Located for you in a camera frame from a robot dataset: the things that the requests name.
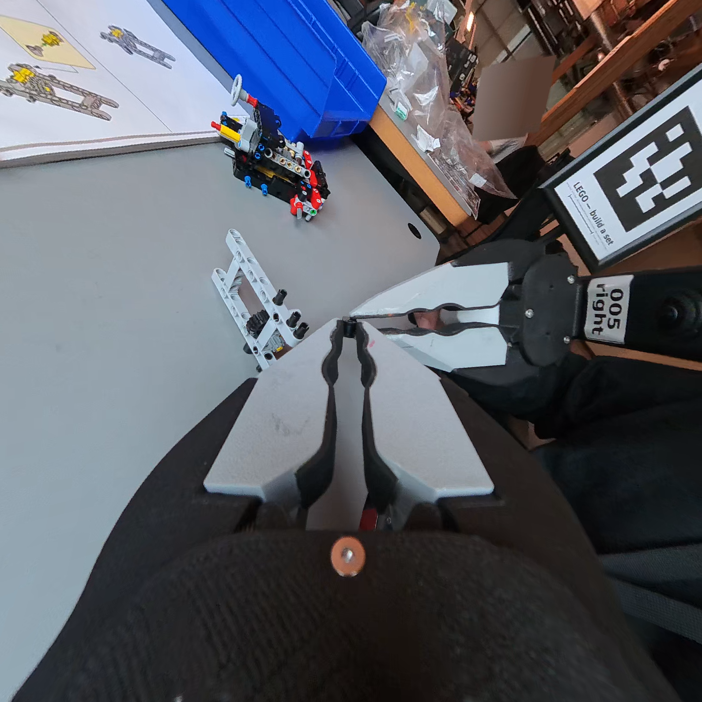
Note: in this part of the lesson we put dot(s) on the small black lego connector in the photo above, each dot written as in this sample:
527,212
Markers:
346,328

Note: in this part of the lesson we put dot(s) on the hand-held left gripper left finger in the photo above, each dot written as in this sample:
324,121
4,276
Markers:
274,428

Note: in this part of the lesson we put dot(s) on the grey lego frame assembly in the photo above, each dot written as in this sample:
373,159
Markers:
241,263

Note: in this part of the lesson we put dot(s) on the wooden shelving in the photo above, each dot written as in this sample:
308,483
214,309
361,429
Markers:
603,49

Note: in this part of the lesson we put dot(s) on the clear plastic bags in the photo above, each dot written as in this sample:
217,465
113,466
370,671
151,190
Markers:
433,98

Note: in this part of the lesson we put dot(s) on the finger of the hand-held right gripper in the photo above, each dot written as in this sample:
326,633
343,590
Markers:
466,345
455,285

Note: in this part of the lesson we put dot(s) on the framed paper sign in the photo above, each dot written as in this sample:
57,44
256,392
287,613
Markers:
630,181

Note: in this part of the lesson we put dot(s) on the person's right forearm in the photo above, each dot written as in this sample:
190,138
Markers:
630,395

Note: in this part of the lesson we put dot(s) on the partly built lego model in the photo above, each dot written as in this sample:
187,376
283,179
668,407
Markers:
274,159

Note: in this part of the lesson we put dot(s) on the black office chair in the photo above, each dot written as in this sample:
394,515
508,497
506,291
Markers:
526,219

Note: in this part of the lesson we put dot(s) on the blue plastic storage bin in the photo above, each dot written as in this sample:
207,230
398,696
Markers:
274,55

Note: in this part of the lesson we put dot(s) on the person's right hand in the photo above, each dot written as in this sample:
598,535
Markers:
426,320

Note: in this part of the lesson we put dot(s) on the lego instruction booklet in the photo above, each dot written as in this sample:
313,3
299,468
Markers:
109,109

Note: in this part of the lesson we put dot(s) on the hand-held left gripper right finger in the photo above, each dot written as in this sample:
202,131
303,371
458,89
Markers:
422,433

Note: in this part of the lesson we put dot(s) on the person's dark clothing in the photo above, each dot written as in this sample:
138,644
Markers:
630,521

